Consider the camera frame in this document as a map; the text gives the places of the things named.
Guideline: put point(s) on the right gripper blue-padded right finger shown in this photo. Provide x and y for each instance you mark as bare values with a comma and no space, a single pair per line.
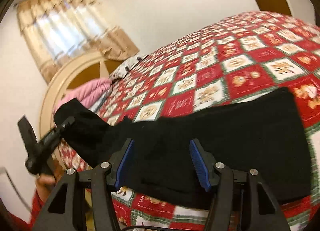
203,163

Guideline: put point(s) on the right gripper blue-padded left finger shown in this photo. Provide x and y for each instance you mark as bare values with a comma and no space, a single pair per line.
120,162

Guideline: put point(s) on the person's left hand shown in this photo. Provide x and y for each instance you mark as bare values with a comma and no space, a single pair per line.
45,183

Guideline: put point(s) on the pink folded blanket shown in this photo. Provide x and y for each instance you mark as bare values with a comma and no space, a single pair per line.
88,93

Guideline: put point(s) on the white patterned pillow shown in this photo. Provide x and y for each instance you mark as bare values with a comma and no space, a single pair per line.
122,70

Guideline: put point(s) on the cream wooden headboard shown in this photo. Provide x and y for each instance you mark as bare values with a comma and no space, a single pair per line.
71,75

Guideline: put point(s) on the red patchwork bed quilt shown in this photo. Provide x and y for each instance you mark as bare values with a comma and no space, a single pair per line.
235,60

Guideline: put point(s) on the beige patterned curtain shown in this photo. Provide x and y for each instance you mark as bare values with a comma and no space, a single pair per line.
57,31

